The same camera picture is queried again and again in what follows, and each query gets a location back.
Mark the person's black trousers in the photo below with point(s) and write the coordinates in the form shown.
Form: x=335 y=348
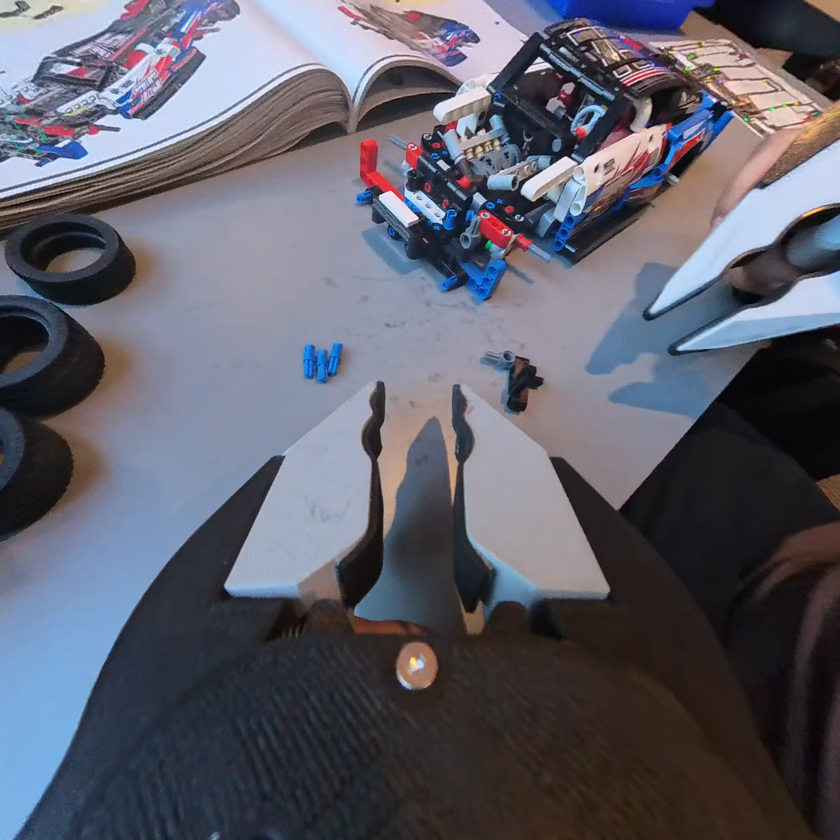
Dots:
x=709 y=492

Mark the blue plastic bin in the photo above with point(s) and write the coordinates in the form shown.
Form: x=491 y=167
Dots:
x=623 y=10

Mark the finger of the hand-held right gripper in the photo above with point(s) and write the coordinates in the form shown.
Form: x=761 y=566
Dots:
x=774 y=315
x=722 y=249

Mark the sticker sheet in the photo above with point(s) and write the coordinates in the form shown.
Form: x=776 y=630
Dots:
x=741 y=79

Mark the grey desk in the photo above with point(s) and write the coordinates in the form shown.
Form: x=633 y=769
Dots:
x=229 y=295

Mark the person's right hand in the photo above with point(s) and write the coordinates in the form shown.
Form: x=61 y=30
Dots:
x=741 y=184

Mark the black rubber tyre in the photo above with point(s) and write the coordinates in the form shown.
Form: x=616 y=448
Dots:
x=46 y=485
x=111 y=275
x=79 y=380

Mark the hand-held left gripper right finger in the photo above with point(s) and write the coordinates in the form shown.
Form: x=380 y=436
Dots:
x=531 y=518

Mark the blue brick connector pin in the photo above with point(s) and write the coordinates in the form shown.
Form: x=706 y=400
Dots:
x=335 y=358
x=321 y=366
x=308 y=362

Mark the open instruction booklet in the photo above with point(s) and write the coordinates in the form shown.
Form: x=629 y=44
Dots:
x=262 y=39

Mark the brick model race car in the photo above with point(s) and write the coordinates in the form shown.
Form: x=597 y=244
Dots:
x=590 y=65

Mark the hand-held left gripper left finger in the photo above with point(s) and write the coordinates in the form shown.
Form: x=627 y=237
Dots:
x=302 y=518

